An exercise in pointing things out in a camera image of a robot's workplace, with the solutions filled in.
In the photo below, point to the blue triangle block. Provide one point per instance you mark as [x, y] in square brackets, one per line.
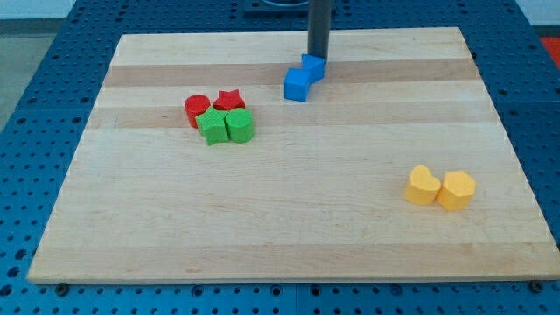
[315, 66]

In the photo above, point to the red star block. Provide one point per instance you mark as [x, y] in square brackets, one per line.
[228, 100]

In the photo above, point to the green star block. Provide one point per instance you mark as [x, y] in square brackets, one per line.
[212, 126]

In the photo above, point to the green cylinder block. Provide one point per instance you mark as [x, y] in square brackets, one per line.
[239, 123]

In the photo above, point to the blue cube block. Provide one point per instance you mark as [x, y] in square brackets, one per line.
[296, 84]

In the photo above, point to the wooden board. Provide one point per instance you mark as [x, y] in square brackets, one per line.
[317, 194]

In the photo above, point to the red cylinder block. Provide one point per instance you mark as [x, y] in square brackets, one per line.
[196, 105]

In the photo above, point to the yellow heart block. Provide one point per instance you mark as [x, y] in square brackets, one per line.
[422, 187]

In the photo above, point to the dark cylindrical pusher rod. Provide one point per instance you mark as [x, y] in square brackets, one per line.
[319, 25]

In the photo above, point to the yellow hexagon block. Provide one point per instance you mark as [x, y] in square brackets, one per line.
[457, 190]

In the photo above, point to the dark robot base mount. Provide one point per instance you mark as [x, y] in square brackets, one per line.
[284, 8]

